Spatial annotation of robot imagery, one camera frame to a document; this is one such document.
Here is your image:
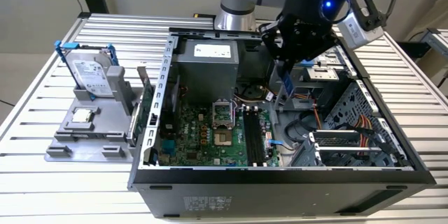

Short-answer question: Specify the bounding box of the power supply wire bundle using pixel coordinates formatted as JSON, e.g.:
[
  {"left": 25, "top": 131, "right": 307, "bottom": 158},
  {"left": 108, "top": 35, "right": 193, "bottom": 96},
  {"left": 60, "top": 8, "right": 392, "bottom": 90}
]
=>
[{"left": 232, "top": 83, "right": 281, "bottom": 104}]

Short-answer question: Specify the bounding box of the CPU socket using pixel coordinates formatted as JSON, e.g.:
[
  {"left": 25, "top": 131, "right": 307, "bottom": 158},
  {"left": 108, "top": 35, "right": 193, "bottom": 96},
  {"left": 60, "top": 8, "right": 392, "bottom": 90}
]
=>
[{"left": 213, "top": 129, "right": 235, "bottom": 147}]

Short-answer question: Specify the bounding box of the hard disk with blue carrier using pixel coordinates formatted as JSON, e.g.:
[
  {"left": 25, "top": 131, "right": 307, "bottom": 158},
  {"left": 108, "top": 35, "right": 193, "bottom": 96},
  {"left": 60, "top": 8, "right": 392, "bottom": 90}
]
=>
[{"left": 53, "top": 39, "right": 120, "bottom": 101}]

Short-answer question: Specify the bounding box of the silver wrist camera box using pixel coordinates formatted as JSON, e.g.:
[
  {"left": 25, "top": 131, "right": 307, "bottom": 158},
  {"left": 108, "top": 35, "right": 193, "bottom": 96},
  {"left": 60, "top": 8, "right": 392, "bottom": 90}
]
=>
[{"left": 341, "top": 15, "right": 385, "bottom": 51}]

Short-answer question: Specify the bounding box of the metal slat side table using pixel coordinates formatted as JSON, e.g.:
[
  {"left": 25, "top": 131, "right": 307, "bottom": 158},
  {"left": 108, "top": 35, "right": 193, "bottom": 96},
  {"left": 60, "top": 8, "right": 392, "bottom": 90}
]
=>
[{"left": 417, "top": 27, "right": 448, "bottom": 59}]

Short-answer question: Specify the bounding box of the green graphics card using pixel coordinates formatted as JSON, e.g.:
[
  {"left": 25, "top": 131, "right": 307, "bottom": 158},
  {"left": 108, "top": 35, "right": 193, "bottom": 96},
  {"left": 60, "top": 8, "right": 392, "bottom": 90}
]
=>
[{"left": 125, "top": 66, "right": 157, "bottom": 147}]

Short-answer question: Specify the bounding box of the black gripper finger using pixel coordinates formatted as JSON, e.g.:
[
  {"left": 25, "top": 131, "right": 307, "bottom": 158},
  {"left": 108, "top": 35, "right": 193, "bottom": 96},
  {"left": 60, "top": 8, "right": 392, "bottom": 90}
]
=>
[
  {"left": 260, "top": 20, "right": 291, "bottom": 78},
  {"left": 288, "top": 34, "right": 340, "bottom": 78}
]

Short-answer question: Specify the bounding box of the metal socket cover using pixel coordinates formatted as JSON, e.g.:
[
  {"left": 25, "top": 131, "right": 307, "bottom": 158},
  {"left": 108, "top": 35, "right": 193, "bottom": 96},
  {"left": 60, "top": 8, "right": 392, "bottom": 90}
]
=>
[{"left": 212, "top": 98, "right": 235, "bottom": 128}]

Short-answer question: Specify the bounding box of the grey power supply unit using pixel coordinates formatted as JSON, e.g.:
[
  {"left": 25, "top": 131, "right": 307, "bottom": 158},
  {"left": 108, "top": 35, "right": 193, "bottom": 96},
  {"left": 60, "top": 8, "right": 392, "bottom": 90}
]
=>
[{"left": 171, "top": 39, "right": 241, "bottom": 105}]

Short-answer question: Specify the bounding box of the orange yellow wire bundle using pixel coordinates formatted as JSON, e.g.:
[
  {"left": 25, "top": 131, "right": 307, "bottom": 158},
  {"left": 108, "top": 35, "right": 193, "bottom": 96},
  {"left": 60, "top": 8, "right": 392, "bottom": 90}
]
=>
[{"left": 356, "top": 115, "right": 375, "bottom": 148}]

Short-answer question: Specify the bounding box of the metal mesh disk bay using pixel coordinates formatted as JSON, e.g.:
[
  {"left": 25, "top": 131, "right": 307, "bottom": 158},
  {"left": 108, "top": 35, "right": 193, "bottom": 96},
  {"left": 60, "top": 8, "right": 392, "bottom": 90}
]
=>
[{"left": 289, "top": 129, "right": 403, "bottom": 167}]

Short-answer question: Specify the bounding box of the black data cable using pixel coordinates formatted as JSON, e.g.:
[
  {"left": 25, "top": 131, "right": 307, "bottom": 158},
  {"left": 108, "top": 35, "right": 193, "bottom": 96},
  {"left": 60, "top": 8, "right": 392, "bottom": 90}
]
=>
[{"left": 284, "top": 113, "right": 316, "bottom": 151}]

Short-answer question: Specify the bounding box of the blue RAM stick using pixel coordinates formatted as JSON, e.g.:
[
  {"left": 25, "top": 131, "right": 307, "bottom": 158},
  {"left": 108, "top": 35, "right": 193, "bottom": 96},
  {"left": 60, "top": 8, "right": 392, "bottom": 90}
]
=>
[{"left": 279, "top": 68, "right": 296, "bottom": 97}]

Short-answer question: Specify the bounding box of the green motherboard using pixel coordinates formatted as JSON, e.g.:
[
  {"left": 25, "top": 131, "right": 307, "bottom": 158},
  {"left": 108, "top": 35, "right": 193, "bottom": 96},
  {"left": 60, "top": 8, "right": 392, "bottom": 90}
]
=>
[{"left": 159, "top": 103, "right": 283, "bottom": 167}]

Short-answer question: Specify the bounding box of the black PC case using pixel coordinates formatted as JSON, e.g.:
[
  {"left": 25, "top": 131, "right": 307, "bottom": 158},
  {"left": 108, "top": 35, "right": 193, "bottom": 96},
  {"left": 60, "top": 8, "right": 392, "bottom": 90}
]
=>
[{"left": 125, "top": 26, "right": 437, "bottom": 219}]

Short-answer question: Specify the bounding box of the silver CPU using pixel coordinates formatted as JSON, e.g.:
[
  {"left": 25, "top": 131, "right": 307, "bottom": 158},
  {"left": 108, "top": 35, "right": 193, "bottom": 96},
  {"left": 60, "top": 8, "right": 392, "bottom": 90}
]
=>
[{"left": 71, "top": 108, "right": 95, "bottom": 122}]

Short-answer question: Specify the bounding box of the grey parts rack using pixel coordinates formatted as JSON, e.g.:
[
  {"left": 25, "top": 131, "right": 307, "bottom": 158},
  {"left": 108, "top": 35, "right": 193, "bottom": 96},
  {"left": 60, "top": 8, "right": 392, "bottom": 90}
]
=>
[{"left": 44, "top": 66, "right": 147, "bottom": 162}]

